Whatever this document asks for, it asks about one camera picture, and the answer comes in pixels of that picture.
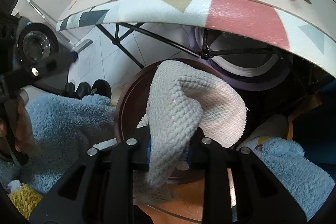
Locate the washing machine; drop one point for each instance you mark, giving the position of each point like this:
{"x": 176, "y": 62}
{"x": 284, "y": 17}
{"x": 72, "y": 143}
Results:
{"x": 33, "y": 42}

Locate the patterned table mat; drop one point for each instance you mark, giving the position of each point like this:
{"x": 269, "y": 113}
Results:
{"x": 304, "y": 28}

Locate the folding table frame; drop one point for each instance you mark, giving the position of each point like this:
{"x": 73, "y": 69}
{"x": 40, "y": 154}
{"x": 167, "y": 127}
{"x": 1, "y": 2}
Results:
{"x": 125, "y": 29}

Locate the purple round basin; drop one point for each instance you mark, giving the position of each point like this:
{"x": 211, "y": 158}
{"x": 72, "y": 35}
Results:
{"x": 248, "y": 71}

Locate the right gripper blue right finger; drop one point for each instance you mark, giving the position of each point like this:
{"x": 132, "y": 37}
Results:
{"x": 239, "y": 187}

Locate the brown trash bin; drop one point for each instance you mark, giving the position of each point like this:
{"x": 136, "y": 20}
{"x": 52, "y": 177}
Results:
{"x": 131, "y": 107}

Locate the white mop pole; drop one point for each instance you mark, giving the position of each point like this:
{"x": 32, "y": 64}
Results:
{"x": 78, "y": 47}

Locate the blue fleece sleeve right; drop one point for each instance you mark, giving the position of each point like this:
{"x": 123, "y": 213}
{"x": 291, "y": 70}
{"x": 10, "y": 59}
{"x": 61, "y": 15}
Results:
{"x": 309, "y": 184}

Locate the person's left hand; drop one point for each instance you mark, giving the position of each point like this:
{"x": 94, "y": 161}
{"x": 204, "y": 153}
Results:
{"x": 24, "y": 139}

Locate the pink knitted cloth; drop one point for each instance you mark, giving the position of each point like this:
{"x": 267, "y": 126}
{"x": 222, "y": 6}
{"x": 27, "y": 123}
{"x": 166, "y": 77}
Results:
{"x": 182, "y": 99}

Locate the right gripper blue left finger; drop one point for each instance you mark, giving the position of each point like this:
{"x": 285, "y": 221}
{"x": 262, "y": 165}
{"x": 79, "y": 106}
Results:
{"x": 98, "y": 188}

